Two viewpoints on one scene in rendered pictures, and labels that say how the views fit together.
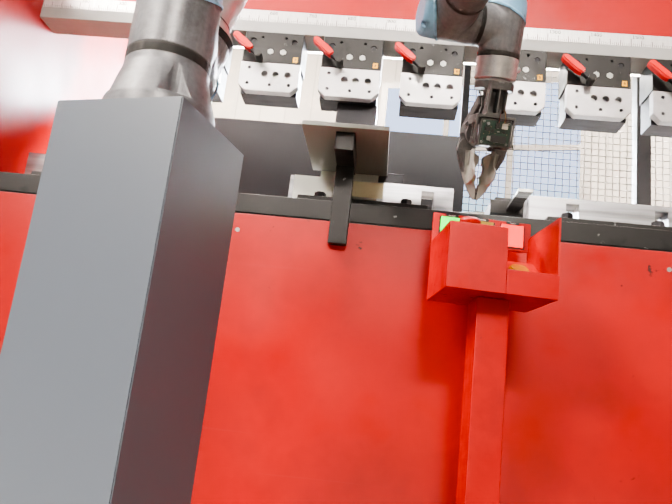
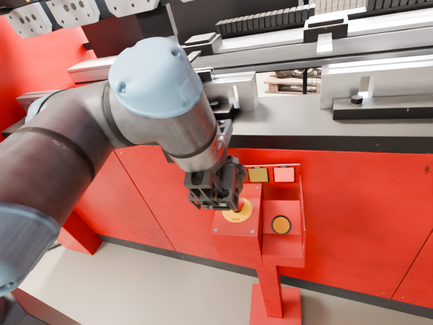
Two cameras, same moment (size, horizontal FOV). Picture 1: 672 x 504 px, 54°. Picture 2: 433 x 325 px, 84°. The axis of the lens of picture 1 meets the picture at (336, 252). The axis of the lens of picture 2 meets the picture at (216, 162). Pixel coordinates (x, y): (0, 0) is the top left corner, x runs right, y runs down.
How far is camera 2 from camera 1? 122 cm
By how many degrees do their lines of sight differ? 57
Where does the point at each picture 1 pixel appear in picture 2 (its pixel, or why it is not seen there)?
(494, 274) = (252, 257)
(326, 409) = (205, 222)
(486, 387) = (265, 273)
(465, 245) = (226, 246)
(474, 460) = (264, 290)
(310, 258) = (165, 166)
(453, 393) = not seen: hidden behind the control
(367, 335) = not seen: hidden behind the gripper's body
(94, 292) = not seen: outside the picture
